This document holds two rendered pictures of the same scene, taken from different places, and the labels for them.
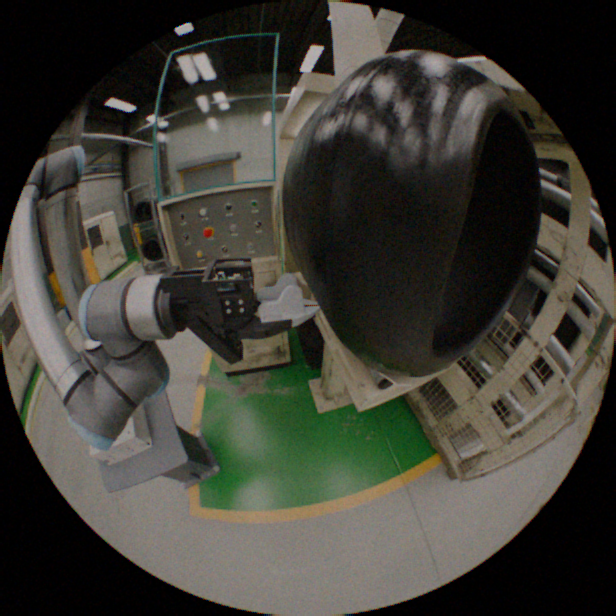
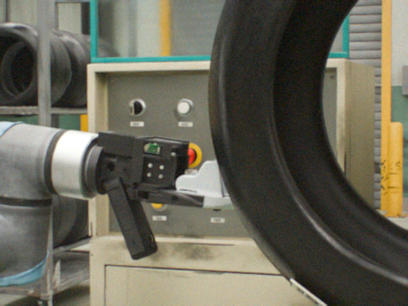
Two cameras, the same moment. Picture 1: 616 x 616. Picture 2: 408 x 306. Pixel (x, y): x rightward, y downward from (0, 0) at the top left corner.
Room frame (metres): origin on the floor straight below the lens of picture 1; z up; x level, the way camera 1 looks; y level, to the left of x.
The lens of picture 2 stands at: (-0.79, -0.62, 1.18)
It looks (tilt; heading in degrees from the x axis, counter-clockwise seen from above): 3 degrees down; 34
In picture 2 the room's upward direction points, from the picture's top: straight up
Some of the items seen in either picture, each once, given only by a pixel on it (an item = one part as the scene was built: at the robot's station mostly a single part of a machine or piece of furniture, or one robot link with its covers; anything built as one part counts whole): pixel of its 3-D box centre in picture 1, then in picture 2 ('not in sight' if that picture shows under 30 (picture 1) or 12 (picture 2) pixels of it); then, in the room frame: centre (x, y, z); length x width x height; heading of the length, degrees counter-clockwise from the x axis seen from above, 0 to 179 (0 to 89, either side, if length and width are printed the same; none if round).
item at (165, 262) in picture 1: (159, 227); (50, 143); (3.27, 3.18, 0.96); 1.36 x 0.71 x 1.92; 12
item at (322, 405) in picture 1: (330, 390); not in sight; (0.62, -0.17, 0.02); 0.27 x 0.27 x 0.04; 15
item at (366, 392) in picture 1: (348, 344); not in sight; (0.34, -0.12, 0.84); 0.36 x 0.09 x 0.06; 15
